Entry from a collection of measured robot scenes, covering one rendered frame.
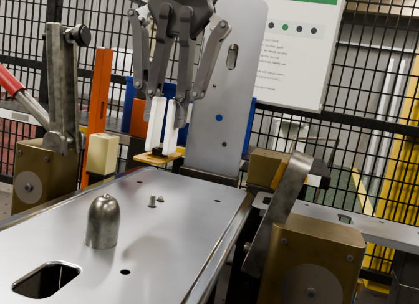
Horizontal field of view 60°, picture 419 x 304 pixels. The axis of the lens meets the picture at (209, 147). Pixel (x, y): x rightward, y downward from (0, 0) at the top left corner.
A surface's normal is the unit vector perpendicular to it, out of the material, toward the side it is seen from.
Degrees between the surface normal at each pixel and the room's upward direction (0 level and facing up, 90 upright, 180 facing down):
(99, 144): 90
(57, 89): 90
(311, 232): 0
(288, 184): 90
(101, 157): 90
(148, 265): 0
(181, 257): 0
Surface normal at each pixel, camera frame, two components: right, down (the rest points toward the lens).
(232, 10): -0.25, 0.12
